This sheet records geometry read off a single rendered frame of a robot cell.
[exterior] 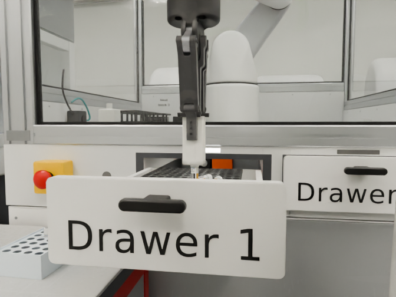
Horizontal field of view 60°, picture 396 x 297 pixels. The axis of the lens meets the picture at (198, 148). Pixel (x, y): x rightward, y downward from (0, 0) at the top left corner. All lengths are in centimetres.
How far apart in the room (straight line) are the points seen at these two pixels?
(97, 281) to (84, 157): 34
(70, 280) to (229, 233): 28
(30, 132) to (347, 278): 76
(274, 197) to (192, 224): 10
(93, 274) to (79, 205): 17
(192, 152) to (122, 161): 32
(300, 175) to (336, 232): 14
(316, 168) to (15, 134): 67
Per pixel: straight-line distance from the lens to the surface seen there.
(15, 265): 61
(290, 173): 72
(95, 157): 80
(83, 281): 57
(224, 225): 40
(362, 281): 82
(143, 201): 38
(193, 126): 47
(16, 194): 92
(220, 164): 109
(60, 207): 46
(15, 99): 90
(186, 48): 45
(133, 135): 77
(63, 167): 79
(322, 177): 73
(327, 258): 79
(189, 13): 48
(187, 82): 45
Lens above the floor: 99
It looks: 4 degrees down
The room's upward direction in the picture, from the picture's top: straight up
